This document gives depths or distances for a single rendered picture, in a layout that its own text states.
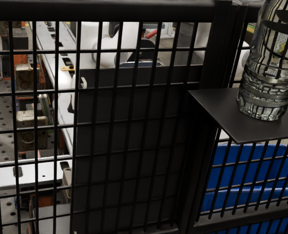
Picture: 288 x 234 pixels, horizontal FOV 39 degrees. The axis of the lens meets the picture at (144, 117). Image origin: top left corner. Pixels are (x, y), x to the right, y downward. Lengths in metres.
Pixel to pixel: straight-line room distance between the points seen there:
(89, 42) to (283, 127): 0.66
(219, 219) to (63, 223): 0.33
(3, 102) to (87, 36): 1.03
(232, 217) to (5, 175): 0.57
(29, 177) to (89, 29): 0.40
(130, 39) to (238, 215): 0.51
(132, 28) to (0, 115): 1.02
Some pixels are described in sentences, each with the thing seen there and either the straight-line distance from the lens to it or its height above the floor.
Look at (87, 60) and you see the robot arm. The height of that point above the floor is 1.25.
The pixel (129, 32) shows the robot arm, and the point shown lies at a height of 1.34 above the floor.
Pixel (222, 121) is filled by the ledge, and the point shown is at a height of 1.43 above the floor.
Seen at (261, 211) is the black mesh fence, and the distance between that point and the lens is 0.83.
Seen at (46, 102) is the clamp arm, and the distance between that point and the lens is 1.21.
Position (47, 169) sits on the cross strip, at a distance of 1.09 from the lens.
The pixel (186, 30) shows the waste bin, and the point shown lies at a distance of 4.24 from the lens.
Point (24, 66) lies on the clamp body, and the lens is 1.56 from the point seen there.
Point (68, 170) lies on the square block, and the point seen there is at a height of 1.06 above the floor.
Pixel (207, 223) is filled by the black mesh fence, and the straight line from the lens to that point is 0.76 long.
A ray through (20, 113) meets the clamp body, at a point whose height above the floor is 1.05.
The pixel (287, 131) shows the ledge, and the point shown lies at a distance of 0.52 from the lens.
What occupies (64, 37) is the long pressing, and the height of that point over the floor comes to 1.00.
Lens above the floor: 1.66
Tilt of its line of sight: 30 degrees down
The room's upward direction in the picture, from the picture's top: 8 degrees clockwise
